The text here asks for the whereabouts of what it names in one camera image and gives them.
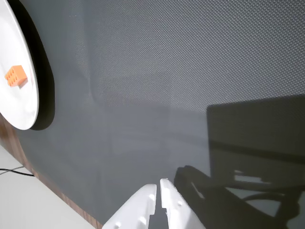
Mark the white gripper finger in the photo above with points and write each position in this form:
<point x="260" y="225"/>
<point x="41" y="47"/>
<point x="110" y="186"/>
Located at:
<point x="135" y="205"/>
<point x="177" y="210"/>

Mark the orange lego block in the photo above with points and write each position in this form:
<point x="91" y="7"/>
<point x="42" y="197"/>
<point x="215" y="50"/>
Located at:
<point x="15" y="75"/>

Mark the white round plate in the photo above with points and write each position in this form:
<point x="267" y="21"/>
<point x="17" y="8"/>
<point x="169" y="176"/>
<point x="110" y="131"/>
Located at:
<point x="14" y="35"/>

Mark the grey rubber mat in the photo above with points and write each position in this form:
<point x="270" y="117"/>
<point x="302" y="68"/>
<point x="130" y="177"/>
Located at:
<point x="166" y="71"/>

